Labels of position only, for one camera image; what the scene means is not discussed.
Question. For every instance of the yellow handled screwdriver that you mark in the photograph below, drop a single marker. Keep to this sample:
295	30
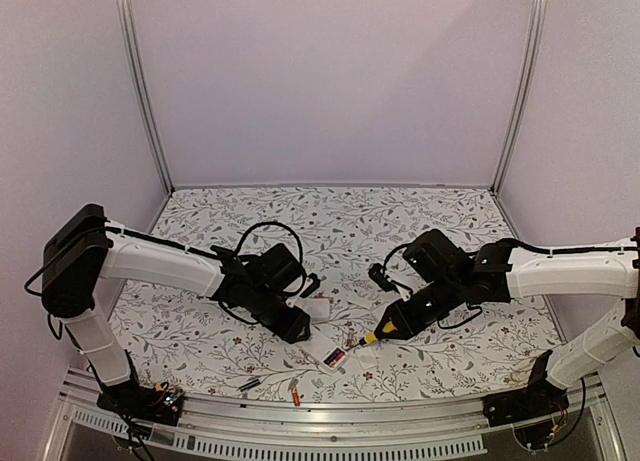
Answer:
365	340

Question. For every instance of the small white remote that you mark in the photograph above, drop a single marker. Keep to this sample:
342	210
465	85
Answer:
324	352

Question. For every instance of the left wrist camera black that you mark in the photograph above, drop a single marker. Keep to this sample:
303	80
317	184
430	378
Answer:
310	286

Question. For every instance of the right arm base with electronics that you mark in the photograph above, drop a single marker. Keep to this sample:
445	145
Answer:
538	398

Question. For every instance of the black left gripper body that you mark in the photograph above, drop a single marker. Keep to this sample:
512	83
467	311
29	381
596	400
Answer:
263	310

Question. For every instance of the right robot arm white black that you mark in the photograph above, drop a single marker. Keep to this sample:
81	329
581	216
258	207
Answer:
511	269

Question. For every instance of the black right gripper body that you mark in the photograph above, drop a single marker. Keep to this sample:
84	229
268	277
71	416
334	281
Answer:
444	298

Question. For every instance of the aluminium frame post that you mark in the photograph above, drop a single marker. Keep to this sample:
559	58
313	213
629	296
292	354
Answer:
527	71
142	95

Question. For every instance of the white battery cover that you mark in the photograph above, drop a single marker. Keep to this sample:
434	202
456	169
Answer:
367	359

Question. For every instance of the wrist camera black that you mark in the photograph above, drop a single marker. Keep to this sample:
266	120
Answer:
377	273
310	286

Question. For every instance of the white remote control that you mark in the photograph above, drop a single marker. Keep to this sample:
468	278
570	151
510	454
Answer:
319	309

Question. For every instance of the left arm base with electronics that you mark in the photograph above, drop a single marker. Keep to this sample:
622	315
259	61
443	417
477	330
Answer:
133	400

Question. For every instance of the red purple batteries in remote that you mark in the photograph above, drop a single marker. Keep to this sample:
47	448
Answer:
334	358

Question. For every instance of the right aluminium frame post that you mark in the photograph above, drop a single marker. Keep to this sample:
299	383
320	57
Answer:
527	71

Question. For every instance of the left aluminium frame post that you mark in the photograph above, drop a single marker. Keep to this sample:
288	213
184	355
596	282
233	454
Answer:
142	95

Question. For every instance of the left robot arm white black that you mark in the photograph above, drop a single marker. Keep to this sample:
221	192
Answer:
90	248

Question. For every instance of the floral patterned table mat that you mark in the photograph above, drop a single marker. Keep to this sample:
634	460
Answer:
176	337

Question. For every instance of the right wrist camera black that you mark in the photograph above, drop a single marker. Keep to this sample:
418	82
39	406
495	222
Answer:
377	273

